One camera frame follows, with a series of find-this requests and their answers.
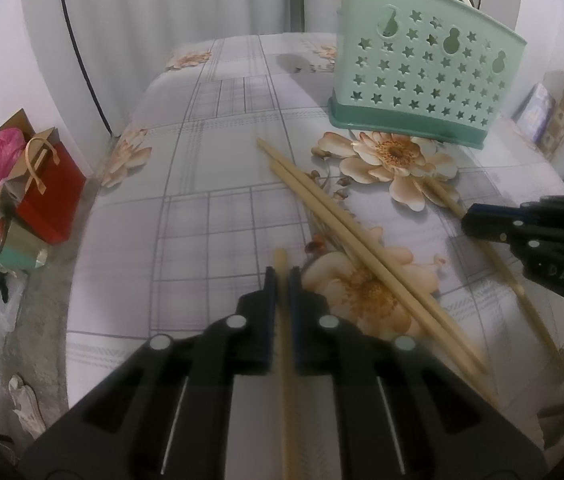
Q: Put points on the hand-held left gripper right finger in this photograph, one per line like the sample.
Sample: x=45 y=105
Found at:
x=296 y=305

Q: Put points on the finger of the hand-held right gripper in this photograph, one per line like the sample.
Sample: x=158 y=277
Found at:
x=486 y=222

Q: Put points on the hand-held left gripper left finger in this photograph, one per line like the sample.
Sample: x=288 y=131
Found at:
x=271 y=305

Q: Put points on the wooden chopstick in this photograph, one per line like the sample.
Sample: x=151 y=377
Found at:
x=287 y=410
x=386 y=289
x=444 y=200
x=386 y=271

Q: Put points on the green plastic utensil basket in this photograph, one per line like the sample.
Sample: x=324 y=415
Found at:
x=411 y=85

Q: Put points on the pale purple box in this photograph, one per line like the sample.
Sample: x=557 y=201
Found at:
x=536 y=110

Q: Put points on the red gift bag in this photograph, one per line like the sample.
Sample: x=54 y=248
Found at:
x=52 y=200

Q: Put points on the teal box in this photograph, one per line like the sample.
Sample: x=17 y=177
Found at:
x=19 y=250

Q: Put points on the white slipper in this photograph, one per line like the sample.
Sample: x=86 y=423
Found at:
x=27 y=405

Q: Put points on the white curtain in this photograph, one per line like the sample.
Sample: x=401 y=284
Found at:
x=162 y=10

